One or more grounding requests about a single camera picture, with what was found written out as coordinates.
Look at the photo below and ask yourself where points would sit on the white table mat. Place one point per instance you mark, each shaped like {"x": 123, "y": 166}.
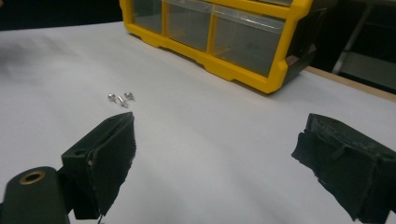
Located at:
{"x": 202, "y": 130}

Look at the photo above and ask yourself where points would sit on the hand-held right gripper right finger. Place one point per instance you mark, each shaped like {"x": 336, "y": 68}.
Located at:
{"x": 351, "y": 174}

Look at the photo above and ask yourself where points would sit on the small silver screw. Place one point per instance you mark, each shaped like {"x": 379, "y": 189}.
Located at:
{"x": 122, "y": 101}
{"x": 129, "y": 96}
{"x": 111, "y": 97}

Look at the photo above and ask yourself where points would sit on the grey metal stand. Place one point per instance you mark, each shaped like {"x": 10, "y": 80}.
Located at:
{"x": 351, "y": 46}

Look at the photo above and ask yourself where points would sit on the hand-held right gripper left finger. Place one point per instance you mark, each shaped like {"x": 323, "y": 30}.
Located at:
{"x": 102, "y": 161}

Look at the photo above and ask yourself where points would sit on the yellow black drawer organizer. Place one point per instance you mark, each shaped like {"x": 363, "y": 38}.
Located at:
{"x": 218, "y": 67}

